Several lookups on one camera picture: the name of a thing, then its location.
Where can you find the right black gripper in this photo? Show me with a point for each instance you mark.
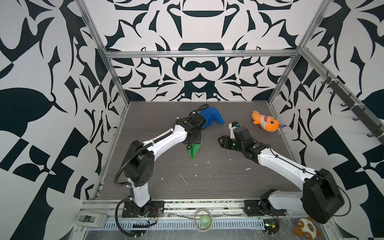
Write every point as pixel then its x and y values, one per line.
pixel 225 142

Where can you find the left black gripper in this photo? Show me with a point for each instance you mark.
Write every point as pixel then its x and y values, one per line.
pixel 199 139

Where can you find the green square paper sheet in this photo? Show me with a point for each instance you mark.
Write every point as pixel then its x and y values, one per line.
pixel 194 152

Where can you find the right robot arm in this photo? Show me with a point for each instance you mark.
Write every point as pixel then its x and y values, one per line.
pixel 319 196

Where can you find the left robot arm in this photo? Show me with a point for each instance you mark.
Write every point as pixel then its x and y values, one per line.
pixel 138 165

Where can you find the blue crumpled cloth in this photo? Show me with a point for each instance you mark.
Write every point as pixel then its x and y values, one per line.
pixel 211 115

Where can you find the orange fish plush toy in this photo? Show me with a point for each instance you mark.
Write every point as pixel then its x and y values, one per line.
pixel 267 123

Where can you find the white tape roll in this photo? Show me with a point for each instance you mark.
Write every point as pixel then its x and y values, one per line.
pixel 196 219

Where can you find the small black electronics box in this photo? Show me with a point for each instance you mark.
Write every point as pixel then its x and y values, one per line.
pixel 271 226

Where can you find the brown white plush toy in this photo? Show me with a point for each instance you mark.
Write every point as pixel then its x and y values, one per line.
pixel 306 228

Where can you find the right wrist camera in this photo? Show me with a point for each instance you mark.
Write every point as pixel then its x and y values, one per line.
pixel 232 127

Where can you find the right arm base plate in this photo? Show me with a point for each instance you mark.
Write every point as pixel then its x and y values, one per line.
pixel 261 208

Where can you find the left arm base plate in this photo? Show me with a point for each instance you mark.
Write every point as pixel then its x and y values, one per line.
pixel 142 209

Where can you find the aluminium front rail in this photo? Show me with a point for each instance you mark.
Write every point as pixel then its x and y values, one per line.
pixel 176 208

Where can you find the black hook rail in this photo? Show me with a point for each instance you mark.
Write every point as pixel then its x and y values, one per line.
pixel 361 111

